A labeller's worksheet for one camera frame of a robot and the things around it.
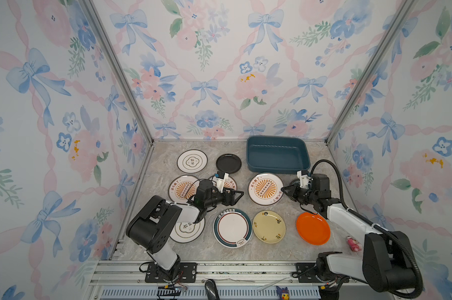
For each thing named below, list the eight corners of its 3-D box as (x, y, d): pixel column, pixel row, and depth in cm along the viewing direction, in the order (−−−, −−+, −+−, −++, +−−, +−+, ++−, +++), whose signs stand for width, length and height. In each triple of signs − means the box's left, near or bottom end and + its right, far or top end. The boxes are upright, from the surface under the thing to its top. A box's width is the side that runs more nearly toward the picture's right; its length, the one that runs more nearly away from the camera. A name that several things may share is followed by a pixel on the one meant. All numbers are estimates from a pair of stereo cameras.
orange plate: (300, 244, 83) (302, 243, 81) (293, 214, 92) (294, 212, 90) (332, 245, 83) (335, 243, 81) (322, 214, 92) (324, 212, 90)
